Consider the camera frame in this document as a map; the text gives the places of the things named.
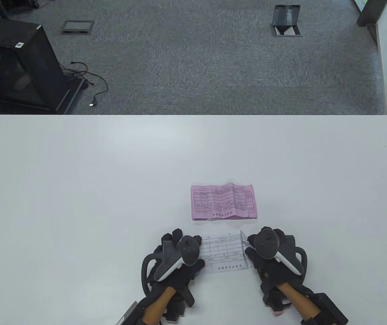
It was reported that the person's left hand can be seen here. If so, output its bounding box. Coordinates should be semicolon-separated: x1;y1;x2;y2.
146;230;206;310

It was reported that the person's right hand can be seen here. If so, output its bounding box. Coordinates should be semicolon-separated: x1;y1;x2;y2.
244;226;307;298

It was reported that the white paper invoice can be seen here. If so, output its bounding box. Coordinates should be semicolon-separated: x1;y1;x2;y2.
199;230;253;273

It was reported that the pink paper invoice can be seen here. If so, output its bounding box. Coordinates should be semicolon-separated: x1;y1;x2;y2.
191;183;258;221

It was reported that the person's left forearm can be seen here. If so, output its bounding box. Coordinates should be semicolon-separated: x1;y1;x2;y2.
141;287;177;325

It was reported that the person's right forearm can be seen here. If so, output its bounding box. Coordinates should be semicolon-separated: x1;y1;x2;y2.
277;283;319;325

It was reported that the black white right hand controller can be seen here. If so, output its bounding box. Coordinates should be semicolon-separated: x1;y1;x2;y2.
254;229;307;276

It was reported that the black white hand controller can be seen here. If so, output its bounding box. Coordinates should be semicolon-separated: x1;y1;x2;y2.
142;235;203;298
254;229;307;276

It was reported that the black white left hand controller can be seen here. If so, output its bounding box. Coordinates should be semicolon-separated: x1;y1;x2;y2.
142;235;203;298

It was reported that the open grey floor box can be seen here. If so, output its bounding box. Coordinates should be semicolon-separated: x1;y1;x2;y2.
270;4;303;38

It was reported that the black equipment cabinet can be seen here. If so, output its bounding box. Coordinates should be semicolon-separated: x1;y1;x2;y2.
0;15;85;115

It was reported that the closed grey floor box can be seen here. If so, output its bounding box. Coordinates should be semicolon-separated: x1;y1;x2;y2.
61;20;96;35

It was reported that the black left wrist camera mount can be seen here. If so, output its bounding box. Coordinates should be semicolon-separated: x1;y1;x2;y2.
165;293;195;322

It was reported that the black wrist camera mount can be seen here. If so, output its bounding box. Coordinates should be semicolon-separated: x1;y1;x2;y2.
165;293;195;322
263;288;292;318

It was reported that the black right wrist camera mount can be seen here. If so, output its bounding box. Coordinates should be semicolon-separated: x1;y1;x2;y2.
263;288;292;318

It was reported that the black left wrist strap box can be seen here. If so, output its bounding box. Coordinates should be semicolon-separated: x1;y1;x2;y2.
116;301;140;325

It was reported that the black wrist strap box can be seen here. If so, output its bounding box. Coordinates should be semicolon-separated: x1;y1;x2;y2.
116;301;140;325
300;293;349;325

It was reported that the black right wrist strap box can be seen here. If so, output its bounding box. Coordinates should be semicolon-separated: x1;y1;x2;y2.
300;293;349;325

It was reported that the black floor cable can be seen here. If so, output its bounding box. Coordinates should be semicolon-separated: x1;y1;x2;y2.
61;61;109;108

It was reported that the dark grey post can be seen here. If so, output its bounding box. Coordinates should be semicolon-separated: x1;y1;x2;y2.
356;0;387;27

